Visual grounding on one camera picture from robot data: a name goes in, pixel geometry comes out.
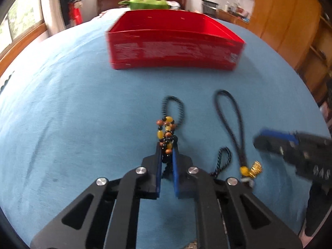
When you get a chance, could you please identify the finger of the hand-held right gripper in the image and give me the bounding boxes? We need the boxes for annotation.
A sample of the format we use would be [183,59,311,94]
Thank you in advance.
[260,128,299,145]
[253,134,287,159]

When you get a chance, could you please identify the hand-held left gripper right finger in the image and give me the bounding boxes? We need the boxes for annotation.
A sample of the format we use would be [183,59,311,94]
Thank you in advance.
[172,146,304,249]

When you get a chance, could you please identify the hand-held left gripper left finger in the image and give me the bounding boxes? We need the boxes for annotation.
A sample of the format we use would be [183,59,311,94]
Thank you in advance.
[30,144,162,249]

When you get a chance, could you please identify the black cord with gold pendant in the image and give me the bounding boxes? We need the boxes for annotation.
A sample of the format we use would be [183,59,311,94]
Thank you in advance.
[214,89,263,188]

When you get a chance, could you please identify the dark bead necklace amber beads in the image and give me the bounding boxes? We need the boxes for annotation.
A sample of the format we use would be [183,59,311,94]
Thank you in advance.
[157,96,232,181]

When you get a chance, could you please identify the red tin box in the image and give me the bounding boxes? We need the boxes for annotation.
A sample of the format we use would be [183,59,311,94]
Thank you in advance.
[105,9,246,71]

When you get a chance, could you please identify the person's right forearm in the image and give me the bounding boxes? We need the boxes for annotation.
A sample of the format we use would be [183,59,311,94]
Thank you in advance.
[304,180,332,237]

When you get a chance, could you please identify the wooden open shelf unit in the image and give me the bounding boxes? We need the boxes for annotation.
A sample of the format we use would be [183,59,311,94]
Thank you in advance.
[295,13,332,105]

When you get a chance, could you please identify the wooden wardrobe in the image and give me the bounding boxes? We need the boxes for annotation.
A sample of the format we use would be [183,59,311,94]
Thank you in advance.
[248,0,332,71]

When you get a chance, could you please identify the wooden desk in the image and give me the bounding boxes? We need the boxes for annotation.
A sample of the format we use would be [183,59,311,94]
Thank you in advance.
[216,9,251,29]

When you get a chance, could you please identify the black chair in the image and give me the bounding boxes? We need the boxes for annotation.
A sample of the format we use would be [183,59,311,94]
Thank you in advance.
[201,0,219,19]

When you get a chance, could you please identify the green plush toy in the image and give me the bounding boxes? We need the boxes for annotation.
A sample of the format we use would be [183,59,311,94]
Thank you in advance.
[118,0,172,11]

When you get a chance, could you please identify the dark wooden headboard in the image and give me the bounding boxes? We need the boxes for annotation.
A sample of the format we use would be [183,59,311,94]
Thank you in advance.
[97,0,188,16]

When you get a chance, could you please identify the red bag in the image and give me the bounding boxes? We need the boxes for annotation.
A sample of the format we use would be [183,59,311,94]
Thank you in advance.
[68,2,83,25]

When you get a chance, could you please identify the black hanging garment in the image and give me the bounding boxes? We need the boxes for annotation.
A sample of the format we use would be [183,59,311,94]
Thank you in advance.
[59,0,72,27]

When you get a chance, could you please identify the white curtain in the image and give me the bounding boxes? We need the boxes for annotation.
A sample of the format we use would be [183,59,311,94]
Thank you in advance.
[39,0,65,35]

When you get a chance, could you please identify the large wood-framed window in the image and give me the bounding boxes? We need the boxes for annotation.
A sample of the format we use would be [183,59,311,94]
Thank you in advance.
[0,0,49,76]

